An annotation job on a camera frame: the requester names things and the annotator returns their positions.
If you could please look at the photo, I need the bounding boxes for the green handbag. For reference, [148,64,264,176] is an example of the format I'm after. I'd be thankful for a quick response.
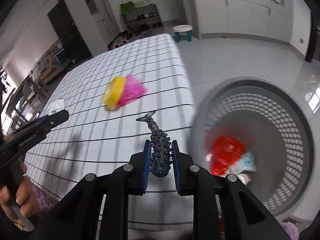
[120,0,135,14]

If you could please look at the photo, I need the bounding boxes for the yellow tape roll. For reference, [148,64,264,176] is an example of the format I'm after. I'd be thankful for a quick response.
[103,76,125,109]

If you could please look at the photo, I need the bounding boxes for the white checkered tablecloth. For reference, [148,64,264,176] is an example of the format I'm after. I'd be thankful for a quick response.
[23,32,197,225]

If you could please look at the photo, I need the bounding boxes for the white cabinet counter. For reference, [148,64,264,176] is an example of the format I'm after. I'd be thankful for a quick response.
[188,0,293,44]

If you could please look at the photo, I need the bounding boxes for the light blue tissue packet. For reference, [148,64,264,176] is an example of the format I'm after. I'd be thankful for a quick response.
[225,152,257,175]

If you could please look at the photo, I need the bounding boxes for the white stool teal legs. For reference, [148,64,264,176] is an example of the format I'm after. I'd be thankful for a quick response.
[172,24,193,42]

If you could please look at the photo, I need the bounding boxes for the pink plastic shuttlecock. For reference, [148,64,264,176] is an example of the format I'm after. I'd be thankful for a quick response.
[117,75,148,107]

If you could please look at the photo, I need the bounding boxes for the grey shoe rack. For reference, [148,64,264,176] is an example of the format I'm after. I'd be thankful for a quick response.
[120,3,163,36]

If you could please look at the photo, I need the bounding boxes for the red plastic bag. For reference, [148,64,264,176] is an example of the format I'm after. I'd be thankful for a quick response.
[210,136,245,176]

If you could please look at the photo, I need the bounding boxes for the white crumpled tissue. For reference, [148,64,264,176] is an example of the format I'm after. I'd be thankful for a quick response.
[47,99,65,115]

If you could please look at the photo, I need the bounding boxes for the dark spiky fish toy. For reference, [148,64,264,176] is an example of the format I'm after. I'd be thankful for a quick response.
[136,111,172,178]

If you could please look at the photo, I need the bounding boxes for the grey perforated trash basket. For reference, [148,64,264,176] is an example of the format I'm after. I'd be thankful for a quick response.
[188,77,315,219]

